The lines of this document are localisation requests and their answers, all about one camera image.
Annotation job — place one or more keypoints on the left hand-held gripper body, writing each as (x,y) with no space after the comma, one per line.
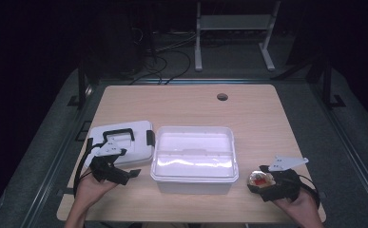
(110,148)

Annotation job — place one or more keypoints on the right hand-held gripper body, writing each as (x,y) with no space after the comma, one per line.
(283,186)

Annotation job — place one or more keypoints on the clear packet with red content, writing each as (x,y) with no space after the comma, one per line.
(261,180)

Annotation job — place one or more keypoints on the white plastic storage box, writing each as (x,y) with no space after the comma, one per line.
(194,177)

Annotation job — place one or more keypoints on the person's right hand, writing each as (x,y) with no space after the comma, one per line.
(299,207)

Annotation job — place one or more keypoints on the person's left hand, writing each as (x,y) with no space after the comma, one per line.
(91,190)

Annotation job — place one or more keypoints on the white metal stand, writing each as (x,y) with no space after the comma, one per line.
(235,22)

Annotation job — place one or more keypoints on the black metal post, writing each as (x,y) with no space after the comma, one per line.
(82,85)

